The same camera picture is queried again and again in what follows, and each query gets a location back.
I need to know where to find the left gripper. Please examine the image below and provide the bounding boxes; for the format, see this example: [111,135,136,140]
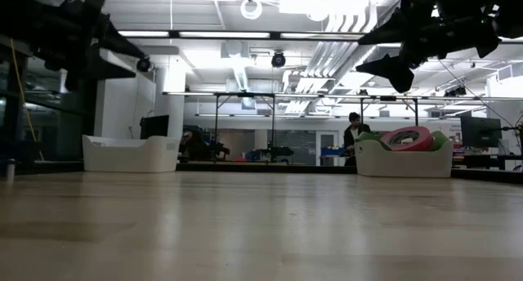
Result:
[24,0,147,92]

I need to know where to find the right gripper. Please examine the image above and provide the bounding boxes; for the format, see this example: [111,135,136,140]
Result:
[354,0,503,95]

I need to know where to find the green tape roll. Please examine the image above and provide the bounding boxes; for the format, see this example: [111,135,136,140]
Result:
[427,130,450,152]
[354,131,392,152]

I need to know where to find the pink tape roll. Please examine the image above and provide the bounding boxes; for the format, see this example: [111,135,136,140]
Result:
[380,125,436,152]

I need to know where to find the black computer monitor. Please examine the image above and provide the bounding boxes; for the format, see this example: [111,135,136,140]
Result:
[460,116,503,149]
[139,114,171,141]

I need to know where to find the person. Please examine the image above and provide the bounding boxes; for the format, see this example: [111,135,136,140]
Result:
[342,111,372,167]
[179,127,213,162]

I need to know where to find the white plastic bin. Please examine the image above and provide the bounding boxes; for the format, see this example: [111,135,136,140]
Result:
[353,138,454,179]
[81,134,181,174]

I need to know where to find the blue storage bins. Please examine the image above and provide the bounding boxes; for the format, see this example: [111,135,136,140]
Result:
[320,146,346,158]

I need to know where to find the long ceiling light strip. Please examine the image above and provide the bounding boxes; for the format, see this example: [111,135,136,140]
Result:
[118,29,369,43]

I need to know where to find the black desk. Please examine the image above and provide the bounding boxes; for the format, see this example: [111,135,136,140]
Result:
[452,152,523,171]

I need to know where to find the black ceiling camera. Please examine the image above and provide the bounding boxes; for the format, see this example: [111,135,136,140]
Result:
[270,51,287,69]
[136,56,153,74]

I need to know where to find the yellow cable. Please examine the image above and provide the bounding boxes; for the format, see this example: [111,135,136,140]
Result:
[10,38,46,163]

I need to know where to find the white ring ceiling fixture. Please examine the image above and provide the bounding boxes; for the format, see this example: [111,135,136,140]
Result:
[239,0,264,20]

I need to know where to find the black frame workstation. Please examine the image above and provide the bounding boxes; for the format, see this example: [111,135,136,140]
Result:
[163,91,420,163]

